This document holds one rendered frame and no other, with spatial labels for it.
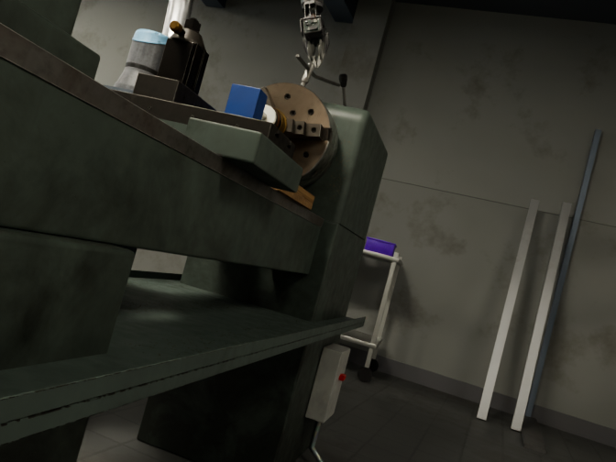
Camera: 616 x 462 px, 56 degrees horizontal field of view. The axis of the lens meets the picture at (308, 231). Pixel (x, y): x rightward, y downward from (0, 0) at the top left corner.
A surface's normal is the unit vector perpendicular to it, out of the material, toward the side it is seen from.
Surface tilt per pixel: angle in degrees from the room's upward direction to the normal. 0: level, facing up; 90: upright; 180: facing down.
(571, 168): 90
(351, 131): 90
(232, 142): 90
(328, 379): 90
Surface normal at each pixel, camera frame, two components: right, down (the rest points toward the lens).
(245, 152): -0.24, -0.11
